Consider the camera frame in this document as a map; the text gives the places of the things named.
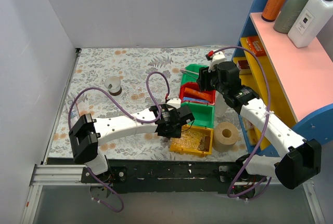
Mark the blue shelf unit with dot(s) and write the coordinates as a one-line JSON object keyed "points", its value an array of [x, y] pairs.
{"points": [[300, 79]]}

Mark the blue toothpaste tube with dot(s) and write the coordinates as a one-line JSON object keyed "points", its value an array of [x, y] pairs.
{"points": [[195, 100]]}

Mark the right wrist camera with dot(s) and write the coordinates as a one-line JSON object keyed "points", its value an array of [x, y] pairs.
{"points": [[215, 58]]}

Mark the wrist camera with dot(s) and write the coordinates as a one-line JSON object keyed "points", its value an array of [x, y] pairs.
{"points": [[173, 102], [215, 58]]}

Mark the red plastic bin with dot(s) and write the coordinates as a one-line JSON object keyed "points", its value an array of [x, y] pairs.
{"points": [[195, 86]]}

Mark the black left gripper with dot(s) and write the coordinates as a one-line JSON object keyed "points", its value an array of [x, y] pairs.
{"points": [[186, 115]]}

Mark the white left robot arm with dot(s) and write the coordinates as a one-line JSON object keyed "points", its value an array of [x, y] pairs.
{"points": [[88, 133]]}

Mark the green plastic bin near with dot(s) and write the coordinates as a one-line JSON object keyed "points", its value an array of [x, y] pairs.
{"points": [[203, 114]]}

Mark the clear glass cup brown band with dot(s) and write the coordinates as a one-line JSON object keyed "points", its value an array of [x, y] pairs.
{"points": [[113, 85]]}

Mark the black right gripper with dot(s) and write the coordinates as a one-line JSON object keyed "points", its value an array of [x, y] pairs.
{"points": [[203, 79]]}

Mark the grey pump bottle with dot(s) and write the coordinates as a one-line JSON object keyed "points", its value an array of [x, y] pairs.
{"points": [[288, 15]]}

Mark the orange toothpaste tube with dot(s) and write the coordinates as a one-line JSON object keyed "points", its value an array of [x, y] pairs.
{"points": [[197, 94]]}

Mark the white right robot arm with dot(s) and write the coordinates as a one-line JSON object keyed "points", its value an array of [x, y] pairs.
{"points": [[298, 159]]}

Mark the white square bottle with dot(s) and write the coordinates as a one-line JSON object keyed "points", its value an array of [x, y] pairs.
{"points": [[310, 21]]}

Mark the red white small box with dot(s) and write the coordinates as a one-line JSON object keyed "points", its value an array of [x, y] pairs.
{"points": [[243, 67]]}

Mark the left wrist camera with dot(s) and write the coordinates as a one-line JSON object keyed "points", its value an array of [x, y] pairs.
{"points": [[173, 102]]}

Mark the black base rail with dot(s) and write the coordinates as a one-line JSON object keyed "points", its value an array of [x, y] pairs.
{"points": [[138, 176]]}

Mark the toilet paper roll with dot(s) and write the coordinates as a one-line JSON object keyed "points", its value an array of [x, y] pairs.
{"points": [[225, 136]]}

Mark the packaged toothbrush on table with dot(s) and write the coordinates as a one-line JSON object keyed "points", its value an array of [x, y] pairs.
{"points": [[72, 107]]}

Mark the yellow plastic bin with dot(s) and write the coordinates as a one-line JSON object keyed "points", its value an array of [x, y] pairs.
{"points": [[192, 143]]}

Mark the orange soap box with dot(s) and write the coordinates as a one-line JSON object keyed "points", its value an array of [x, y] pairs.
{"points": [[255, 45]]}

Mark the green plastic bin far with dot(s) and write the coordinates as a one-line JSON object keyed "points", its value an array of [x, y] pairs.
{"points": [[194, 68]]}

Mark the clear plastic cup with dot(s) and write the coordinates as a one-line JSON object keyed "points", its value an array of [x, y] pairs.
{"points": [[220, 105]]}

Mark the green plastic bin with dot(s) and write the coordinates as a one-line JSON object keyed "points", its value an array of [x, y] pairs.
{"points": [[194, 68], [203, 114]]}

